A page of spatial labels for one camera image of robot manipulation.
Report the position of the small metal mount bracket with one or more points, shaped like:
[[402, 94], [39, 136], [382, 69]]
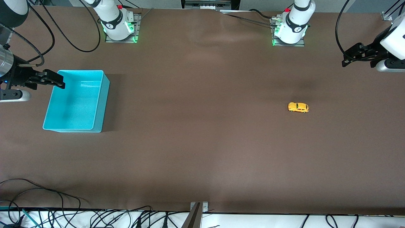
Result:
[[205, 206]]

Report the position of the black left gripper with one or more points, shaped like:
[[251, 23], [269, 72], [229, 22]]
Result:
[[376, 48]]

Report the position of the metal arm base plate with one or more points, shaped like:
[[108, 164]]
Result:
[[300, 43], [136, 28]]

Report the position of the grey camera mount pole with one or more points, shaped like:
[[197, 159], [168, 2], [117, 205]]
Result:
[[193, 218]]

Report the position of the white flat strip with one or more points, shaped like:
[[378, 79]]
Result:
[[235, 11]]

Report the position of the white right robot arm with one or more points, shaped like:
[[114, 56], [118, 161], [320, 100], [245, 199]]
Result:
[[114, 22]]

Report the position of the yellow beetle toy car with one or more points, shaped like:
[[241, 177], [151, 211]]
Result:
[[298, 107]]

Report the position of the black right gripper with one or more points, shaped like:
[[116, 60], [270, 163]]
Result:
[[18, 77]]

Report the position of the turquoise plastic bin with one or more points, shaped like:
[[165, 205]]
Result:
[[76, 104]]

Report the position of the black grey control box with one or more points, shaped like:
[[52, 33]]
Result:
[[208, 3]]

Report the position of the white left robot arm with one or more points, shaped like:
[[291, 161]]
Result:
[[295, 23]]

